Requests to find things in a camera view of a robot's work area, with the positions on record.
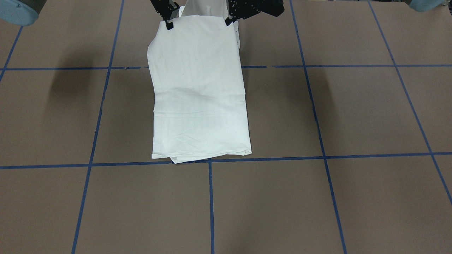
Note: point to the white central pedestal column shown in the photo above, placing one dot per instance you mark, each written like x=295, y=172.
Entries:
x=212, y=14

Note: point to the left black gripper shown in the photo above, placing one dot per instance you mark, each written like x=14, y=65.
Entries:
x=251, y=8

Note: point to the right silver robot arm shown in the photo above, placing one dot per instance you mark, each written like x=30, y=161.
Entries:
x=26, y=12

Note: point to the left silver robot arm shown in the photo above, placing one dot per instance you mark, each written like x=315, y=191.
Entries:
x=417, y=5

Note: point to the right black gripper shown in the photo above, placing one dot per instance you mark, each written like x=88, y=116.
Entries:
x=164, y=8

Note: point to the white printed t-shirt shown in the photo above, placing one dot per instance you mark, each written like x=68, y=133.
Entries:
x=199, y=107

